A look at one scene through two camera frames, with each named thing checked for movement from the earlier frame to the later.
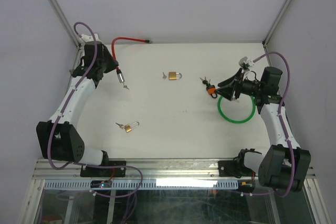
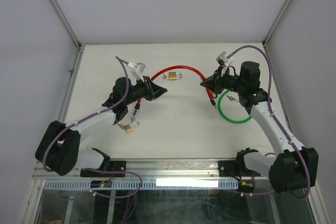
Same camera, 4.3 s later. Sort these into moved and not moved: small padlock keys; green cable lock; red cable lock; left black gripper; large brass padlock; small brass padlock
Moved: red cable lock; left black gripper
Not moved: green cable lock; large brass padlock; small brass padlock; small padlock keys
